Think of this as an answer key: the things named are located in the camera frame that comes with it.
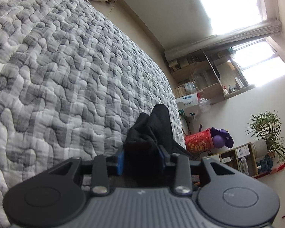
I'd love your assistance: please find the black t-shirt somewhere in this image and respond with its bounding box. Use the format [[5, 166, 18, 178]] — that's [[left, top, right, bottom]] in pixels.
[[123, 104, 193, 187]]

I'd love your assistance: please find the small wooden cubby shelf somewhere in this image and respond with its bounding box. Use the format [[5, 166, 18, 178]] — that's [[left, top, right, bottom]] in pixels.
[[211, 142, 258, 178]]

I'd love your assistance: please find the potted green plant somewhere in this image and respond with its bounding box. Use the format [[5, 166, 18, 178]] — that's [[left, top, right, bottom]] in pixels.
[[246, 110, 285, 163]]

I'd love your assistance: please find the white paper shopping bag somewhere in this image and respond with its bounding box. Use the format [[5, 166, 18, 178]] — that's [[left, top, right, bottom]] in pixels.
[[176, 93, 202, 120]]

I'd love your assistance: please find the grey white quilted blanket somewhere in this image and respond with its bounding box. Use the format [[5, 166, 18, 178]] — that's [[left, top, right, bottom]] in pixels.
[[0, 0, 187, 195]]

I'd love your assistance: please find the wooden shelf unit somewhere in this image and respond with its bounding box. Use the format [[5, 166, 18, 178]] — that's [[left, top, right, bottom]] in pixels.
[[168, 48, 255, 104]]

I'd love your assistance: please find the beige curtain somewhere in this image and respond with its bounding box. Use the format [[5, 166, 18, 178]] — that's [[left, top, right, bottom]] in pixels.
[[165, 19, 282, 61]]

